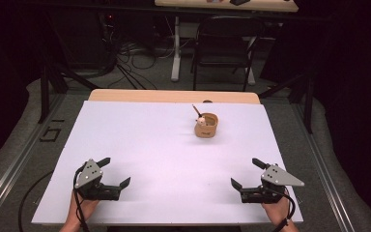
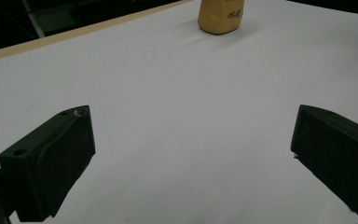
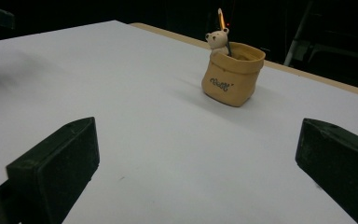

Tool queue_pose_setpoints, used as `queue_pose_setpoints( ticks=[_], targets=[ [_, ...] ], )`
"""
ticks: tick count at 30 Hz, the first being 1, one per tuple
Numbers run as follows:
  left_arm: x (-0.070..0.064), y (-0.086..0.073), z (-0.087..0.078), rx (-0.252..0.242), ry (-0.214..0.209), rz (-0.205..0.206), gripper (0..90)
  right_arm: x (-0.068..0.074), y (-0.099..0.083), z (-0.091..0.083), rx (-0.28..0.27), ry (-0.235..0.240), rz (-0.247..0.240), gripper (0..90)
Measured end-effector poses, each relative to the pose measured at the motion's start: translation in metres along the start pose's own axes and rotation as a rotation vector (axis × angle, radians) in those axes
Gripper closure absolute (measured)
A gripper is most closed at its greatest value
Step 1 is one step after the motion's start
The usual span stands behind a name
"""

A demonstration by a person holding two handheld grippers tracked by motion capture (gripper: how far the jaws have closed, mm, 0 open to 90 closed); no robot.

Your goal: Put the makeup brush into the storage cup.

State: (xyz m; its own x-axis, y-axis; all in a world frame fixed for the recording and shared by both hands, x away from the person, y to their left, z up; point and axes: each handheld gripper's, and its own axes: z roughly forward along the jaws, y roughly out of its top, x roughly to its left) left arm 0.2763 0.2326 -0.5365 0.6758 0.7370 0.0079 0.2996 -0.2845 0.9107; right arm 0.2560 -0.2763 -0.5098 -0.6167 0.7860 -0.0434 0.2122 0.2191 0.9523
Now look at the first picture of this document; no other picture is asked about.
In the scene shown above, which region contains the black metal stand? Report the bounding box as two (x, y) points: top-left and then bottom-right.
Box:
(38, 62), (101, 125)
(259, 72), (314, 134)

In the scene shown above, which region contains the person's right hand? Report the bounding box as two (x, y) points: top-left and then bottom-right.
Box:
(261, 192), (294, 227)

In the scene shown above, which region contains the white board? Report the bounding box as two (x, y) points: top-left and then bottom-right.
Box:
(31, 100), (304, 226)

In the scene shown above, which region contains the light wooden table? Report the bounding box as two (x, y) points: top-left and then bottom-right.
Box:
(87, 89), (261, 105)

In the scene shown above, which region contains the black cable on floor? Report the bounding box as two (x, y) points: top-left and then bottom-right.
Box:
(17, 170), (54, 232)

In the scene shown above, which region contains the light wooden desk top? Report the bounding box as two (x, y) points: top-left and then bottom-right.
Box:
(154, 0), (300, 14)

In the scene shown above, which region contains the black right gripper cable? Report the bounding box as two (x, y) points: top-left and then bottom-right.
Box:
(264, 186), (297, 232)

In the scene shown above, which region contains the dark pencil with orange end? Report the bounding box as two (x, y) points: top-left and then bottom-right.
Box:
(191, 103), (204, 119)

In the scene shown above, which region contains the tangle of black cables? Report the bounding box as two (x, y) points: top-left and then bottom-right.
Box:
(100, 13), (182, 91)

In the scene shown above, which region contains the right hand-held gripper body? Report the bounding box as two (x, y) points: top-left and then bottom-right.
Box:
(240, 162), (305, 205)

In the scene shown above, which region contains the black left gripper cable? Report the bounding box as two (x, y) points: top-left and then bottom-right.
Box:
(72, 165), (92, 232)

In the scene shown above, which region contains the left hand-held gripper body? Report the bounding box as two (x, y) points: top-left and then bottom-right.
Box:
(73, 158), (123, 202)

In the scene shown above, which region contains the aluminium floor rail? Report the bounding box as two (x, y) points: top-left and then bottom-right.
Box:
(291, 102), (357, 232)
(0, 93), (66, 232)

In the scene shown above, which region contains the person's left hand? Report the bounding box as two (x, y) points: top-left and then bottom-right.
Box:
(67, 190), (101, 225)

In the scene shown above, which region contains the wooden pen holder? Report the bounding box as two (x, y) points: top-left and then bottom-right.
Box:
(193, 111), (220, 139)

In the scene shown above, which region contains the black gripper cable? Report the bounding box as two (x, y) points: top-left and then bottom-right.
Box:
(72, 165), (92, 232)
(264, 186), (297, 232)

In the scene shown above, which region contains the white desk leg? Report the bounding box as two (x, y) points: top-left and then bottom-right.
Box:
(244, 35), (256, 86)
(170, 15), (183, 82)

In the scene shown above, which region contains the black folding chair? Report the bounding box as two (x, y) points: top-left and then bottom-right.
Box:
(191, 14), (265, 92)

